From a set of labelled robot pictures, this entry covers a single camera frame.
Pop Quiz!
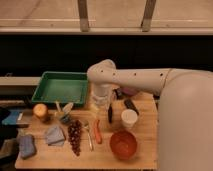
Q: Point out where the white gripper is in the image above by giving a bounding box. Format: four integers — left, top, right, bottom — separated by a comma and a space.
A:
91, 84, 112, 109

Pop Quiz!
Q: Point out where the red chili pepper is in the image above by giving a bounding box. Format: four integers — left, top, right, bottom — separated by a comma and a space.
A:
93, 119, 102, 144

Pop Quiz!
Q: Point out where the metal fork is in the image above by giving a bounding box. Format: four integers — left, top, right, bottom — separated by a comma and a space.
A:
84, 121, 94, 151

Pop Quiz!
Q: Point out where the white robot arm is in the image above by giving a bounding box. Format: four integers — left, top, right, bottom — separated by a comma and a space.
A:
87, 59, 213, 171

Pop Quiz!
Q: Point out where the white paper cup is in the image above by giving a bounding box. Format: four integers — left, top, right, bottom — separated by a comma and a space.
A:
121, 109, 138, 129

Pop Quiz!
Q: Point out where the small cup with utensils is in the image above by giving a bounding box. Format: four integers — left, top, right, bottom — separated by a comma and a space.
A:
55, 101, 74, 125

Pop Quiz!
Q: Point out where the small black purple object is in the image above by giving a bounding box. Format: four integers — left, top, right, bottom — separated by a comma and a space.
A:
114, 88, 124, 99

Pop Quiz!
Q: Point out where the purple bowl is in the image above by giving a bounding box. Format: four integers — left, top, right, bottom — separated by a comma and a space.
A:
121, 87, 138, 97

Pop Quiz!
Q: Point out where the green plastic tray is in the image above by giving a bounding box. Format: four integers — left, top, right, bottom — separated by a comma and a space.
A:
31, 71, 88, 107

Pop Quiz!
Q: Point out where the bunch of dark grapes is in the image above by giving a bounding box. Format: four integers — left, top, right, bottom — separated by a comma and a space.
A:
68, 120, 82, 156

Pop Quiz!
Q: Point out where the orange red bowl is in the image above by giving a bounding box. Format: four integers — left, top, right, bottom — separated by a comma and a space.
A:
110, 130, 137, 160

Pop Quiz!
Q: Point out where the yellow apple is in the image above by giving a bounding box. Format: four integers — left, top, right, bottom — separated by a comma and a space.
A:
33, 103, 49, 122

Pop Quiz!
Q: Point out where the light blue cloth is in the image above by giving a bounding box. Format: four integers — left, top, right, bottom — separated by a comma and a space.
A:
45, 125, 65, 146

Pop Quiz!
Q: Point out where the blue object at left edge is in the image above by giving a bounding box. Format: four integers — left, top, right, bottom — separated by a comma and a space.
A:
2, 109, 23, 125

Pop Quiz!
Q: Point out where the blue sponge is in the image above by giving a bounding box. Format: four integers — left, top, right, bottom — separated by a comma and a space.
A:
19, 134, 37, 159

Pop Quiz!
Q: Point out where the black handled knife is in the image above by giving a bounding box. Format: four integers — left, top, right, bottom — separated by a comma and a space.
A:
107, 102, 113, 124

